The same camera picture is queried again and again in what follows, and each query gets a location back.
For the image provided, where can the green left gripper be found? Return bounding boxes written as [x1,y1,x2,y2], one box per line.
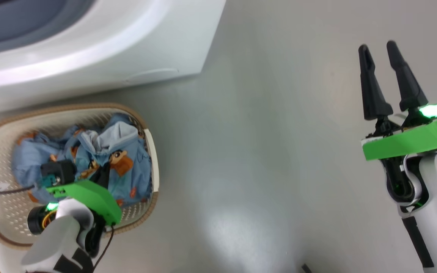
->
[46,163,123,226]

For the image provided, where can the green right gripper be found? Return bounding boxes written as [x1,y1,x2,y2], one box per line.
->
[358,41,437,162]

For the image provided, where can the blue cartoon print garment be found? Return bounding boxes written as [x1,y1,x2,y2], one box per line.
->
[11,113,152,207]

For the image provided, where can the cream perforated laundry basket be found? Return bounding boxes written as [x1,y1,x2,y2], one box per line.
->
[0,103,160,249]

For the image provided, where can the white front-load washing machine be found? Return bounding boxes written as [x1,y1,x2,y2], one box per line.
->
[0,0,226,117]

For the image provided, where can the teal plug left camera cable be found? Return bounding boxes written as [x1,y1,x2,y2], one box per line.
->
[0,176,58,196]

